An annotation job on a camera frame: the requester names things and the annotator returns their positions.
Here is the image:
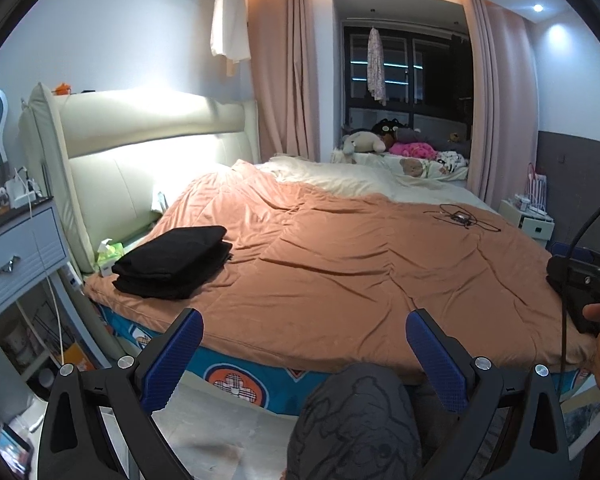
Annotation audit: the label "grey-blue nightstand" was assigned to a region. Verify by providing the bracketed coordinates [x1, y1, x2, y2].
[0, 195, 71, 321]

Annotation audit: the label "orange blanket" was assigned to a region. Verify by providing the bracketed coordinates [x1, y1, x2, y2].
[83, 160, 598, 386]

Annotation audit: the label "pink plush toy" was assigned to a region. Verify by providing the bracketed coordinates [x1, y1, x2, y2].
[387, 141, 437, 161]

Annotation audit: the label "white patterned cloth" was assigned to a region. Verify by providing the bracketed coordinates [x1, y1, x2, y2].
[432, 150, 470, 171]

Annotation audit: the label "green tissue pack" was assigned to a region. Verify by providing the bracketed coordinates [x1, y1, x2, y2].
[94, 239, 126, 277]

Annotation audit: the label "black plush toy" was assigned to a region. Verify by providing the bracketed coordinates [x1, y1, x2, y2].
[370, 117, 406, 143]

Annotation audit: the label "cream padded headboard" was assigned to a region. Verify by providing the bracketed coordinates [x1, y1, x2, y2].
[19, 82, 261, 276]

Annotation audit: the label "white bedside cabinet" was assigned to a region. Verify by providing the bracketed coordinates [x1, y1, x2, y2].
[497, 199, 556, 241]

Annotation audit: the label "white hanging shirt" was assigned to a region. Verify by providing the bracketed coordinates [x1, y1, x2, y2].
[210, 0, 253, 65]

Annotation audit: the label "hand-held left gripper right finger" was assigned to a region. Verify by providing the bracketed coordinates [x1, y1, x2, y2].
[405, 309, 573, 480]

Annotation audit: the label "thin black cable with device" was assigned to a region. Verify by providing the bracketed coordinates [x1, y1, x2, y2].
[425, 203, 501, 233]

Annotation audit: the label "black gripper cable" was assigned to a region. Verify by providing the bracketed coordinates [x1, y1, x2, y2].
[560, 172, 600, 368]

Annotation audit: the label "blue box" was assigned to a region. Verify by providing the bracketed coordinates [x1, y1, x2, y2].
[552, 242, 588, 261]

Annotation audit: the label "person's leg in grey trousers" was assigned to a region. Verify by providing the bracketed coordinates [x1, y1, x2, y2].
[285, 362, 423, 480]

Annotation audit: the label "black pants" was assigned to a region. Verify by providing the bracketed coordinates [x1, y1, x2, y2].
[111, 226, 234, 300]

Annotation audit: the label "pink curtain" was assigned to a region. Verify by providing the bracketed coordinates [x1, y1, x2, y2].
[247, 0, 331, 163]
[462, 0, 541, 211]

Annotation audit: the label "hanging floral garment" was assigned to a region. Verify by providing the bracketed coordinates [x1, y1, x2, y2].
[366, 26, 387, 106]

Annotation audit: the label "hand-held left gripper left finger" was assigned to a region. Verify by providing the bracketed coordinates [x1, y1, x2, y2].
[36, 307, 204, 480]

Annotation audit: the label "white charger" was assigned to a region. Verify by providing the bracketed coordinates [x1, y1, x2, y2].
[7, 167, 43, 208]

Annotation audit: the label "beige plush toy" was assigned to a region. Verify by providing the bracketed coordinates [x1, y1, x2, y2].
[341, 130, 387, 165]

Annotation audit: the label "dark window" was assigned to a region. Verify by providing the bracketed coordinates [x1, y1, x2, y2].
[342, 25, 473, 133]

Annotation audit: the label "tablet with lit screen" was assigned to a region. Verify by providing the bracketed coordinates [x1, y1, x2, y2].
[0, 422, 33, 476]

